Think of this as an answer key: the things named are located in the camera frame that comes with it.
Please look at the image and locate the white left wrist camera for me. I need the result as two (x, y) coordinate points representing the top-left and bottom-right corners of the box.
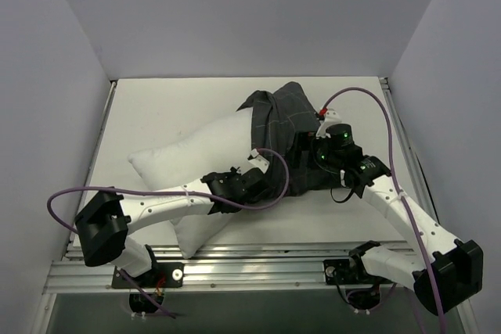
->
(247, 149), (269, 174)

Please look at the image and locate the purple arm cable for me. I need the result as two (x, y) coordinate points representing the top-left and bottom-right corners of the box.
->
(319, 86), (447, 334)
(46, 148), (290, 318)

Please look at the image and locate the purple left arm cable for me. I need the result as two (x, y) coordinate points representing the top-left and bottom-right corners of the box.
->
(46, 148), (290, 318)

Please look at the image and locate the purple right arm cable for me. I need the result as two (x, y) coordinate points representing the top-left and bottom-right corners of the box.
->
(319, 86), (447, 334)

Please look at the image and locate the aluminium front frame rail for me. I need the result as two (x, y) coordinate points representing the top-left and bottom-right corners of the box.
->
(42, 243), (420, 293)

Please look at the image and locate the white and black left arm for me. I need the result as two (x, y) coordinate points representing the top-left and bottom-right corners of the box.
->
(75, 167), (273, 286)

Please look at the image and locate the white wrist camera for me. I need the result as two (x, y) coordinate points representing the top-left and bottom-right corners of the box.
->
(247, 149), (269, 174)
(315, 107), (342, 138)

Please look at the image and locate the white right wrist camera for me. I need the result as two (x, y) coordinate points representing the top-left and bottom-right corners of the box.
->
(315, 107), (342, 138)

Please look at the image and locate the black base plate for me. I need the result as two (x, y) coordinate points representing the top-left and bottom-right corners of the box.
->
(323, 257), (387, 285)
(111, 262), (185, 289)

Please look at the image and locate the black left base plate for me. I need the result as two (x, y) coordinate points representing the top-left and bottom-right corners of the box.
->
(111, 262), (185, 289)

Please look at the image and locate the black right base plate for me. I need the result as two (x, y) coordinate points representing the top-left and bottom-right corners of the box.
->
(323, 257), (387, 285)

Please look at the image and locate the dark grey checked pillowcase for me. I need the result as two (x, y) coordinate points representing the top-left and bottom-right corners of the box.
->
(239, 81), (340, 196)

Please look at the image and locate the white pillow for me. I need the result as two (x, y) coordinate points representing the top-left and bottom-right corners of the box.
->
(128, 108), (253, 259)

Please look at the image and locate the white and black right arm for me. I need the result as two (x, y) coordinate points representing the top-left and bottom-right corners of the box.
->
(287, 124), (484, 314)

